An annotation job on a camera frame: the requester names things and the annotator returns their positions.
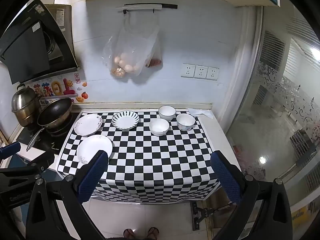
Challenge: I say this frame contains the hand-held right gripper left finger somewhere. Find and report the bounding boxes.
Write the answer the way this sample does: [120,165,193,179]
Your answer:
[25,150,108,240]

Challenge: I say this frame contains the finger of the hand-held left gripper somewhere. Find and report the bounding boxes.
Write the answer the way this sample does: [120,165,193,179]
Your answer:
[0,152,55,180]
[0,141,22,168]

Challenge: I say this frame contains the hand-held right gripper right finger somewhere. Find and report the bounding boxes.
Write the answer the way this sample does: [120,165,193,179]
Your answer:
[210,150,293,240]

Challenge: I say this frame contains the white bowl blue pattern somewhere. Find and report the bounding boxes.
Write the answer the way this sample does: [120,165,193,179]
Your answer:
[176,113,196,132]

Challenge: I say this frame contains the white bowl dark rim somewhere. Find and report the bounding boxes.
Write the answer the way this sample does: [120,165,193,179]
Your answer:
[158,106,176,121]
[149,118,170,137]

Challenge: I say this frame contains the black induction cooktop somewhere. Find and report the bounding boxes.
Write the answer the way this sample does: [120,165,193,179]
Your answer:
[15,111,80,153]

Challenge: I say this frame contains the plain white plate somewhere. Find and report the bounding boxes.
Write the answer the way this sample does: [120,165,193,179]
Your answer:
[76,134,113,164]

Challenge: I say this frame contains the stainless steel pot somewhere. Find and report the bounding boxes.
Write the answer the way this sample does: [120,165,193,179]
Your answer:
[11,84,43,128]

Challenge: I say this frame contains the white plate floral print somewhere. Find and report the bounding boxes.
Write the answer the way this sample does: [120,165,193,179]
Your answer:
[74,114,103,136]

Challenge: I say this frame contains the black white checkered mat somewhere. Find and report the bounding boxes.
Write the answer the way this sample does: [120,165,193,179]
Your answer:
[57,110,222,204]

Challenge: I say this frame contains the white plate striped rim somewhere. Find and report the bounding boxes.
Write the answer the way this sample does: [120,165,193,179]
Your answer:
[111,111,140,130]

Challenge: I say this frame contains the white paper sheet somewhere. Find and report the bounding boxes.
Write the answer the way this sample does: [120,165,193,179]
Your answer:
[187,108,214,119]

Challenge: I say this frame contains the patterned glass door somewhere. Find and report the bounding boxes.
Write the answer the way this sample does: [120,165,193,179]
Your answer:
[226,5,320,230]

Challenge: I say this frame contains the plastic bag of brown food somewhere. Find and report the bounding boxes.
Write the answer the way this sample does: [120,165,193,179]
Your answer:
[110,65,127,78]

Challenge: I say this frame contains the black range hood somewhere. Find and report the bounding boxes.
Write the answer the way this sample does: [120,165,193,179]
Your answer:
[0,0,82,85]

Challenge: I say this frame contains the clear plastic bag of eggs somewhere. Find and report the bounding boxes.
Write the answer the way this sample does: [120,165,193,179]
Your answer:
[101,12,160,77]

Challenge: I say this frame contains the plastic bag of red food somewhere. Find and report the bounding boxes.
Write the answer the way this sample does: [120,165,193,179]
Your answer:
[145,35,163,68]

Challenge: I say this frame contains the black metal frame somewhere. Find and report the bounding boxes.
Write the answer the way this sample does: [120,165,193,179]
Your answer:
[190,201,237,232]

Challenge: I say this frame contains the black wok with handle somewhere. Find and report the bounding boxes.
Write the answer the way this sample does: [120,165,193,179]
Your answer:
[26,97,73,152]

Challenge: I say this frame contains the colourful wall stickers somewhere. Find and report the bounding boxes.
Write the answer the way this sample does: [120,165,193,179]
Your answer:
[25,72,89,104]

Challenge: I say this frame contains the white wall socket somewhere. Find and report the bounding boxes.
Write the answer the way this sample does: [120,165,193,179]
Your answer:
[194,65,208,80]
[206,66,219,80]
[180,63,196,78]

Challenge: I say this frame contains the wall hook rail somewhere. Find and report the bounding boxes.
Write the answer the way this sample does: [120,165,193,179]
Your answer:
[118,3,178,14]

